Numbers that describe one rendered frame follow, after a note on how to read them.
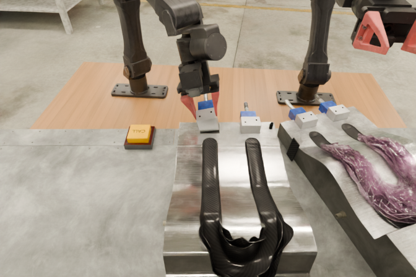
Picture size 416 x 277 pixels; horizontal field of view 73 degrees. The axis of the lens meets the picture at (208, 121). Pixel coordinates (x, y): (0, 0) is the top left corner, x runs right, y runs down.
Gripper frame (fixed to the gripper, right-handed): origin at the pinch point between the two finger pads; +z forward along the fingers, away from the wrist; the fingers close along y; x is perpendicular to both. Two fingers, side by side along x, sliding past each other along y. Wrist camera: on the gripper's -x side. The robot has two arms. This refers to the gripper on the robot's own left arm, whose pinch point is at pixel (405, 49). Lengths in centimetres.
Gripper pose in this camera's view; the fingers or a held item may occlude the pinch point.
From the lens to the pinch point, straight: 56.0
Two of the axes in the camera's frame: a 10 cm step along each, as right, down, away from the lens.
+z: -0.8, 6.9, -7.2
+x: 0.0, 7.2, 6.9
